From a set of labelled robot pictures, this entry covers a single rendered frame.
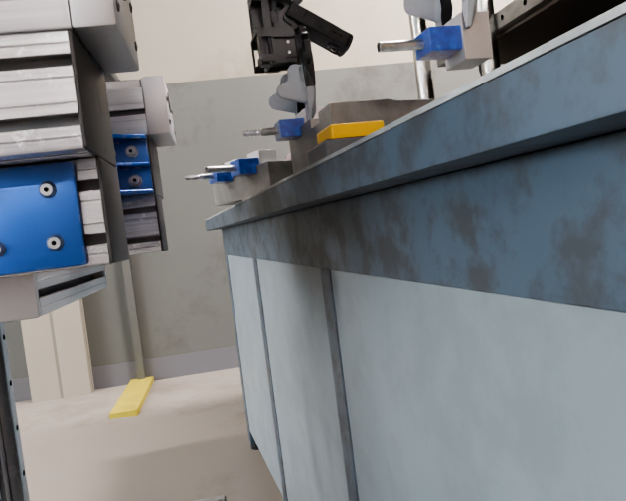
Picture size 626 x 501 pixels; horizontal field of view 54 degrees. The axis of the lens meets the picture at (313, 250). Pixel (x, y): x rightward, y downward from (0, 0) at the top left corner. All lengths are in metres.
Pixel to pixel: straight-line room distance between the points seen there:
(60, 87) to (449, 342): 0.36
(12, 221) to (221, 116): 3.03
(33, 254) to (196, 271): 2.96
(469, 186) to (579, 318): 0.13
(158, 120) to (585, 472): 0.79
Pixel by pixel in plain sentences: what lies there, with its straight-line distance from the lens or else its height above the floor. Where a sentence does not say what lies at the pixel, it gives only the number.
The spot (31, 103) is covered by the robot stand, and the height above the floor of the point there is 0.85.
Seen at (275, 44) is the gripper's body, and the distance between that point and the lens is 1.00.
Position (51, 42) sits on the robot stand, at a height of 0.89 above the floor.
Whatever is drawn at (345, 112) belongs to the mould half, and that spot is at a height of 0.88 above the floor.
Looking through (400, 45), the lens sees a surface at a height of 0.93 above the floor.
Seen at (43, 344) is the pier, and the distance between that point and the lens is 3.56.
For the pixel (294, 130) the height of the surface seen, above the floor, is 0.88.
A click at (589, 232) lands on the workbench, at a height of 0.71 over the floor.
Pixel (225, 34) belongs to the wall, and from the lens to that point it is 3.67.
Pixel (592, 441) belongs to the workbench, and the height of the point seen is 0.59.
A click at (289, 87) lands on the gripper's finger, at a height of 0.95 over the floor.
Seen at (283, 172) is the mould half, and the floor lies 0.83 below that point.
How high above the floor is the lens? 0.74
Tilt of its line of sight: 2 degrees down
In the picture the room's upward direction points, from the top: 7 degrees counter-clockwise
